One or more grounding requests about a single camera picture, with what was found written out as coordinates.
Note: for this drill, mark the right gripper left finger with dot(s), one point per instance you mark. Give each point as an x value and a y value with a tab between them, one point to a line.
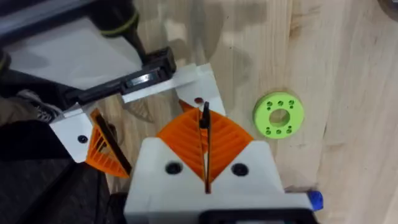
174	155

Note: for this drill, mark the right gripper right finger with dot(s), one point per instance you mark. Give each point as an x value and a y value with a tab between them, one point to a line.
236	155

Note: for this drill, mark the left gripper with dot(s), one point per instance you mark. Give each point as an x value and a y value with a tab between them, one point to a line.
136	82

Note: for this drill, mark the blue electric screwdriver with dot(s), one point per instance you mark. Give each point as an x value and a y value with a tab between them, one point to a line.
316	200

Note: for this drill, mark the green disc with holes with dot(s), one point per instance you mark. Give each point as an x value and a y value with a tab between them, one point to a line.
264	121

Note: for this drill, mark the orange ribbed wedge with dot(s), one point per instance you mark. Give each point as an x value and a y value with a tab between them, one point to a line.
185	106

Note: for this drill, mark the dark round tub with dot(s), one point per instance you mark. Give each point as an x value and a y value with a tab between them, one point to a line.
390	6

